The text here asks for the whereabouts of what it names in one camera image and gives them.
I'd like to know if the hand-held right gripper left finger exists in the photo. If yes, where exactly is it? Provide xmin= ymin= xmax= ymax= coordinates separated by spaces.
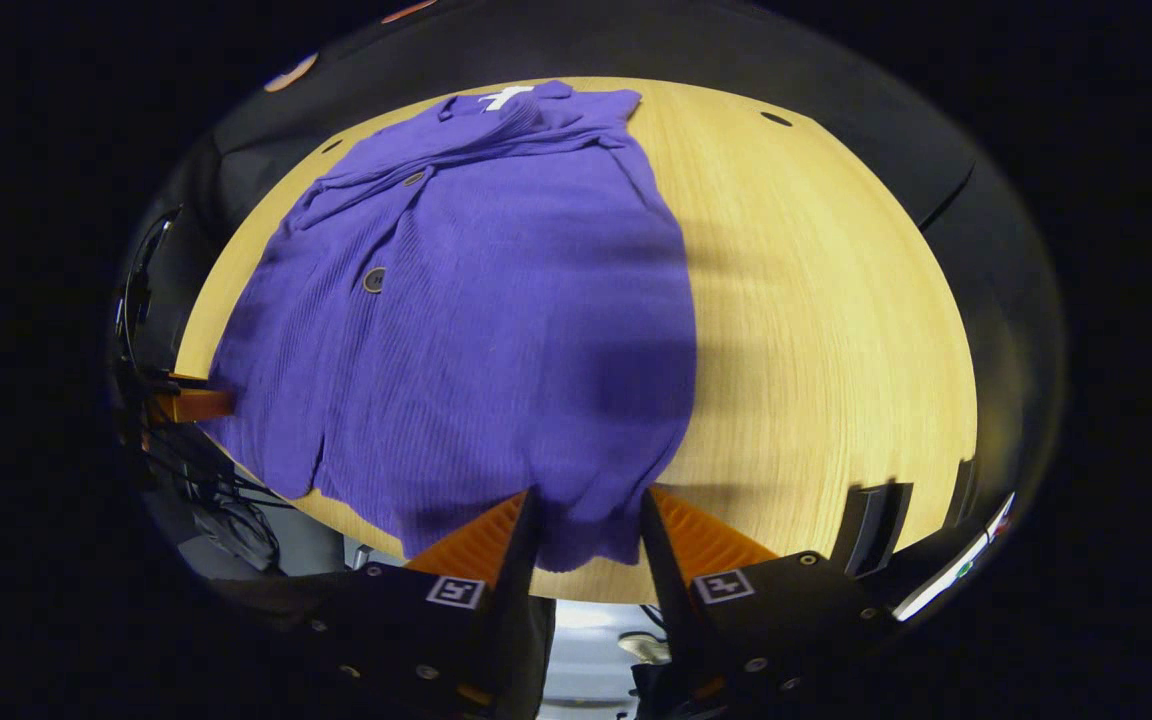
xmin=221 ymin=487 xmax=544 ymax=720

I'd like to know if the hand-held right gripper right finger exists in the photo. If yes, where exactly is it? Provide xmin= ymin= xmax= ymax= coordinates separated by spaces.
xmin=639 ymin=486 xmax=895 ymax=716

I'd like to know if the purple button-up knit shirt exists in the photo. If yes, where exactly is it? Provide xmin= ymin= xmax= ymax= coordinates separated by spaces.
xmin=201 ymin=80 xmax=699 ymax=574

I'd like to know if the tangle of black cables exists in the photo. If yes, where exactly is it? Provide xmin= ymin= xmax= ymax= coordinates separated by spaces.
xmin=141 ymin=425 xmax=282 ymax=576

